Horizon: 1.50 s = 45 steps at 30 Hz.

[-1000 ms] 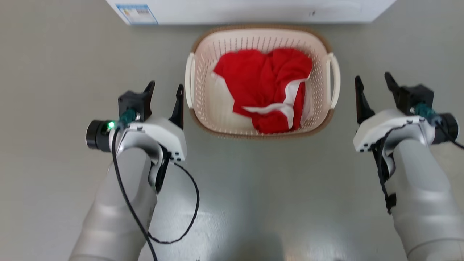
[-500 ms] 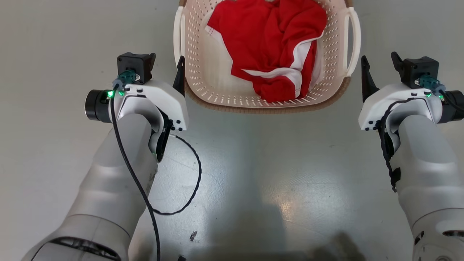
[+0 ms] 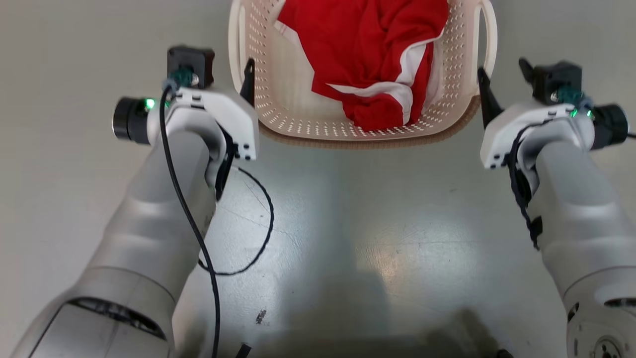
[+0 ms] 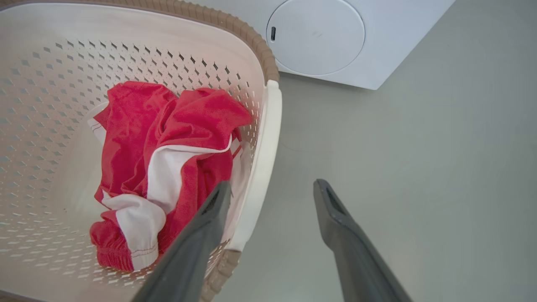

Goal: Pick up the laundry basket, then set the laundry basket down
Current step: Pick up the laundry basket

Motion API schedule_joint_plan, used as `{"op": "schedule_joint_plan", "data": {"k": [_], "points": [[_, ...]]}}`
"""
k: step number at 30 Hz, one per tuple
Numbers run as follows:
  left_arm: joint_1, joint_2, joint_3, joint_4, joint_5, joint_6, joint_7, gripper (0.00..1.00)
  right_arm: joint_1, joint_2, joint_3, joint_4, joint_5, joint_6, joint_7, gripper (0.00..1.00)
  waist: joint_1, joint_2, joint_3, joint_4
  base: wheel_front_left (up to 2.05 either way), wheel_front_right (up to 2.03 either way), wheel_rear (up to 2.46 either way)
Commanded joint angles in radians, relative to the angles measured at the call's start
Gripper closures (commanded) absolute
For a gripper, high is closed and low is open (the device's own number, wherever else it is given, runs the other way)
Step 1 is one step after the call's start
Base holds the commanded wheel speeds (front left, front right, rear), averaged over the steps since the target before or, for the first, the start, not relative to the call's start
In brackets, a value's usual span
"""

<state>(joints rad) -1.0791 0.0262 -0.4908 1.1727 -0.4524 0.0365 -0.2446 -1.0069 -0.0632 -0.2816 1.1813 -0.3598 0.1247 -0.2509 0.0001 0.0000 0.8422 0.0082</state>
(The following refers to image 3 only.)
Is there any thin black looping cable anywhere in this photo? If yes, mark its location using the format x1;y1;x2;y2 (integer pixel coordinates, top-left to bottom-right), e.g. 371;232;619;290
198;168;275;276

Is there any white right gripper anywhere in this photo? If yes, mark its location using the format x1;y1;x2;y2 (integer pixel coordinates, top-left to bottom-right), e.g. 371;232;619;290
477;67;595;170

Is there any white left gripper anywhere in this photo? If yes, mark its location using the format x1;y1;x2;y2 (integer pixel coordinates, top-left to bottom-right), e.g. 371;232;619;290
169;58;260;161

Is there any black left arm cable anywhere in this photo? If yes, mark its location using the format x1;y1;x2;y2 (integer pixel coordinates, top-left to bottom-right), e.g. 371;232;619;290
159;85;221;358

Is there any beige perforated plastic laundry basket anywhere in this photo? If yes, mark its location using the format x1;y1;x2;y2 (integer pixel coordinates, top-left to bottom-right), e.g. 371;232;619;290
228;0;498;150

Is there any red garment with white stripes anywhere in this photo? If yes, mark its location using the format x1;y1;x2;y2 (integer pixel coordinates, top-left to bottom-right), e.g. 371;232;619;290
277;0;450;132

